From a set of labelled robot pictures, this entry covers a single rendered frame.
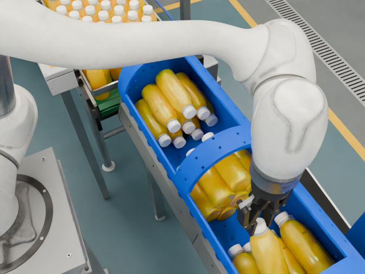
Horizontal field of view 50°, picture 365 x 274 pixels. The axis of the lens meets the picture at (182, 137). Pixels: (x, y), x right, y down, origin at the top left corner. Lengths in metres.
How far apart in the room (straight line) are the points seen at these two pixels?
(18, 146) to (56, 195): 0.19
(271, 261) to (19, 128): 0.67
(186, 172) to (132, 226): 1.26
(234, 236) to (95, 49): 0.79
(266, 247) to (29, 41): 0.65
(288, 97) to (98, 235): 1.83
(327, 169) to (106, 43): 2.12
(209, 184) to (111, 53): 0.61
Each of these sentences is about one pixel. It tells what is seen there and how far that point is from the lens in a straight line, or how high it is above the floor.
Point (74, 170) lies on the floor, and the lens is 2.49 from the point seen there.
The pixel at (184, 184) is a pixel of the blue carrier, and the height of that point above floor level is 1.14.
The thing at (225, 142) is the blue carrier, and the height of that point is 1.23.
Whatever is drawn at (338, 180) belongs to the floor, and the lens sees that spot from 2.50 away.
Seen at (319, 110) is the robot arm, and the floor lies 1.64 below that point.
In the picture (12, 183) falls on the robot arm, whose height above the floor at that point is 1.20.
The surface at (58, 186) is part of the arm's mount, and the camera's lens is 1.16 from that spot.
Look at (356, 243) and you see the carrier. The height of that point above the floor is 0.82.
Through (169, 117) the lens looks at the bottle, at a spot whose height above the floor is 1.12.
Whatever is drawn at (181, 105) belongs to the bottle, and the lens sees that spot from 1.17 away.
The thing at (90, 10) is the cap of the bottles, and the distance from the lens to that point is 1.69.
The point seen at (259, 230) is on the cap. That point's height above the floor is 1.22.
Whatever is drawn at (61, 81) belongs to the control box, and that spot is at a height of 1.05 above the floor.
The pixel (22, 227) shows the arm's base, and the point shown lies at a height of 1.09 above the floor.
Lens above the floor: 2.04
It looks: 54 degrees down
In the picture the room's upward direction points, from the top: 2 degrees counter-clockwise
